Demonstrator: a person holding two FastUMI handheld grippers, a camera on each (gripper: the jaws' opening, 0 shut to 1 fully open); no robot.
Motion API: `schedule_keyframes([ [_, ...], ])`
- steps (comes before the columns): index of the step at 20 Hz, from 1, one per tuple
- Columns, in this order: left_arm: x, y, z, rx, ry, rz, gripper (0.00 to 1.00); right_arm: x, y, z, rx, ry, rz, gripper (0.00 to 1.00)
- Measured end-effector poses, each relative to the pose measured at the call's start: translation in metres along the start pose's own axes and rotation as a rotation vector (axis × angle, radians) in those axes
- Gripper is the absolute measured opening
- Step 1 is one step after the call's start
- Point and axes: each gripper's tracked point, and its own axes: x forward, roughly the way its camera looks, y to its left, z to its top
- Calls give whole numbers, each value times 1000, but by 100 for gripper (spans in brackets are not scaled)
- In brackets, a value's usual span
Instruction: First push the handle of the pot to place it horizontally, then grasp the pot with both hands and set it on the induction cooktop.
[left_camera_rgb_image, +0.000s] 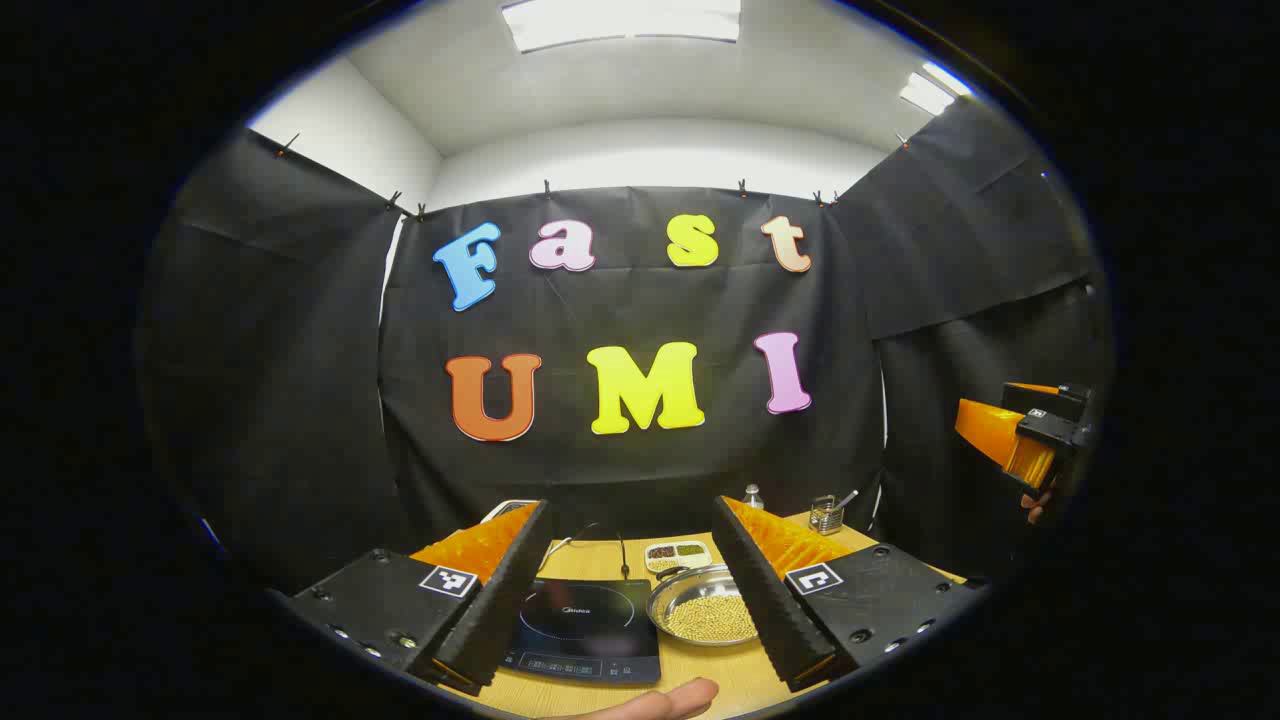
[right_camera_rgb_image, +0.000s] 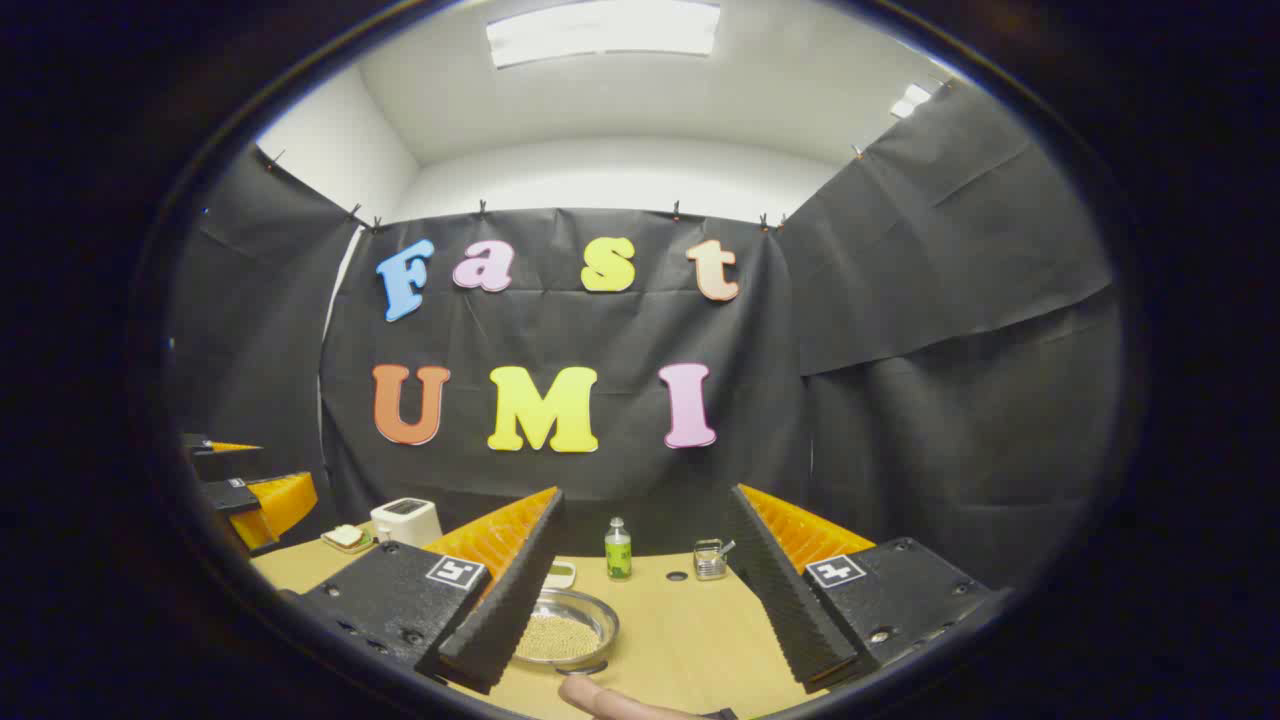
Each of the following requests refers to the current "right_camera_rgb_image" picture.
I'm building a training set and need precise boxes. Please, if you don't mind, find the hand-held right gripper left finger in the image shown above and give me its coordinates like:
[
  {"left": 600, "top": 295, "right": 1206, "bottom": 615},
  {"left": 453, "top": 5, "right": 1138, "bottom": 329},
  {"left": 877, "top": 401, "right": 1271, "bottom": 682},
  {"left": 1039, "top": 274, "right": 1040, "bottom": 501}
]
[{"left": 298, "top": 487, "right": 566, "bottom": 695}]

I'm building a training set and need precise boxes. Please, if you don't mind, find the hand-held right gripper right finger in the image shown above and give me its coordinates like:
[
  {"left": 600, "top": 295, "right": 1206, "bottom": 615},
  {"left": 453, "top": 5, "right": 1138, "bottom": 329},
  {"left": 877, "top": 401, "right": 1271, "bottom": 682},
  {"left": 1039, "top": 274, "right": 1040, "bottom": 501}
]
[{"left": 726, "top": 484, "right": 993, "bottom": 693}]

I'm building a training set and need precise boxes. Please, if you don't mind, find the large soybean heap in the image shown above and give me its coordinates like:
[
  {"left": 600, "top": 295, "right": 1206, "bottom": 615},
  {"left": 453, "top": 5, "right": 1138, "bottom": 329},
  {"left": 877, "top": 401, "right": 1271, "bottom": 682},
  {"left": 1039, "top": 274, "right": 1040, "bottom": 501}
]
[{"left": 520, "top": 612, "right": 601, "bottom": 661}]

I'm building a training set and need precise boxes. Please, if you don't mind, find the steel pot with black handle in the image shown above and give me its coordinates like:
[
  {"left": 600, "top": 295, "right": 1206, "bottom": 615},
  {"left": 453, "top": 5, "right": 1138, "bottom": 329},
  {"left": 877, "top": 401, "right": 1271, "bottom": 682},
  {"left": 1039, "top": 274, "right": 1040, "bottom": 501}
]
[{"left": 513, "top": 587, "right": 621, "bottom": 673}]

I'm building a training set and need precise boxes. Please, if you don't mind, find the white toaster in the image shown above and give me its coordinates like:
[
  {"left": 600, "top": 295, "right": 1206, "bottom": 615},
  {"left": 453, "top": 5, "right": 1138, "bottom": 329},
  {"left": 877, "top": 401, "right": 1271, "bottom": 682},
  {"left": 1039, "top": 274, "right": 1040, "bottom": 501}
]
[{"left": 370, "top": 497, "right": 443, "bottom": 548}]

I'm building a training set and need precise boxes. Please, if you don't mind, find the black backdrop cloth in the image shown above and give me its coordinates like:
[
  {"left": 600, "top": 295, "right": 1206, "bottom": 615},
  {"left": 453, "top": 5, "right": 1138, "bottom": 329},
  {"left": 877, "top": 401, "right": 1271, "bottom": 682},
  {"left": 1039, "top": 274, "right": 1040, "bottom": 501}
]
[{"left": 165, "top": 80, "right": 1126, "bottom": 591}]

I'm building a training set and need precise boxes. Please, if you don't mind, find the row of backdrop clips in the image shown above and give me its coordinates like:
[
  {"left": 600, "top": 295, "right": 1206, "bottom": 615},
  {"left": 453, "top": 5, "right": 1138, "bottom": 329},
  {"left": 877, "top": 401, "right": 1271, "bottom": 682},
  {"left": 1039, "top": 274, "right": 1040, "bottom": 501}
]
[{"left": 262, "top": 148, "right": 866, "bottom": 233}]

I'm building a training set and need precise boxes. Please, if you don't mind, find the large ceiling light panel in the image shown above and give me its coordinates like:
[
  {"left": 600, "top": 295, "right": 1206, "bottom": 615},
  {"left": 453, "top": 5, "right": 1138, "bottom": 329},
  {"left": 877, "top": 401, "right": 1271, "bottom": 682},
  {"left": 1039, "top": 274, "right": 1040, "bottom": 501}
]
[{"left": 487, "top": 0, "right": 721, "bottom": 69}]

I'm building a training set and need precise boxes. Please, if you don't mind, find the metal wire holder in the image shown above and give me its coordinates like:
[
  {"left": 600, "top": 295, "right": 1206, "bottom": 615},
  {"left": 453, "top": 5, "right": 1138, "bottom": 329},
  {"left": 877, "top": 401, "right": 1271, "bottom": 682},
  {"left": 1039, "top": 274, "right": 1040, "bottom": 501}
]
[{"left": 693, "top": 538, "right": 736, "bottom": 581}]

